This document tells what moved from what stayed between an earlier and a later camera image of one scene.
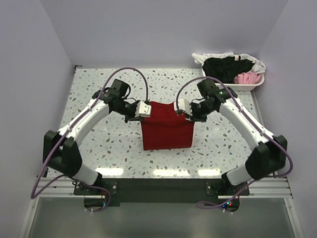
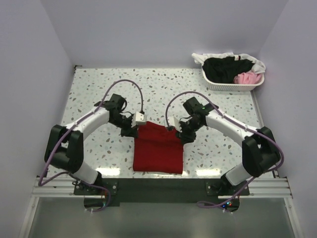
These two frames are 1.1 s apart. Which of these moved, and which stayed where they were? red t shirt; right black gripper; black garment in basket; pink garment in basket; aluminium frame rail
Moved: right black gripper; red t shirt
Stayed: pink garment in basket; black garment in basket; aluminium frame rail
